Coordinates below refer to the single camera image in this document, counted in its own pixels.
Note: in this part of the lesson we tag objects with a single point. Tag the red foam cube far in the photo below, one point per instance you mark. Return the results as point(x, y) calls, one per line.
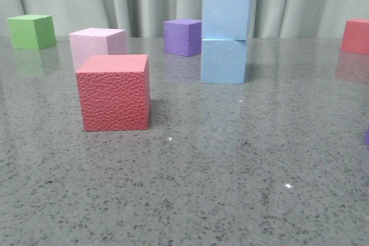
point(355, 38)

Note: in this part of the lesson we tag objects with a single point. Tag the red textured foam cube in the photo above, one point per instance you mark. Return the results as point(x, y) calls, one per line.
point(114, 92)

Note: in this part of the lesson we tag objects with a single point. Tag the darker blue foam cube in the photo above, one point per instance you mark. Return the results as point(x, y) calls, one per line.
point(226, 19)

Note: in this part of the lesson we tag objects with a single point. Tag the green foam cube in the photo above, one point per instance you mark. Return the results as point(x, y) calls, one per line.
point(31, 32)

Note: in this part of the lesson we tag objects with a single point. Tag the light blue foam cube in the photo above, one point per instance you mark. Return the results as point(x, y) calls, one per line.
point(223, 61)

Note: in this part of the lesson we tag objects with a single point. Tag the purple foam cube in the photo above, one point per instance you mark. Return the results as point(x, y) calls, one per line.
point(183, 37)

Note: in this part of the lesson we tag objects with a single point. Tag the pink foam cube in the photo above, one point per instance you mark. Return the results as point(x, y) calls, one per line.
point(96, 41)

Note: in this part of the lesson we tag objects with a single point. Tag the purple cube at edge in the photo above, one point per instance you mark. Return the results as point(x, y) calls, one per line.
point(366, 141)

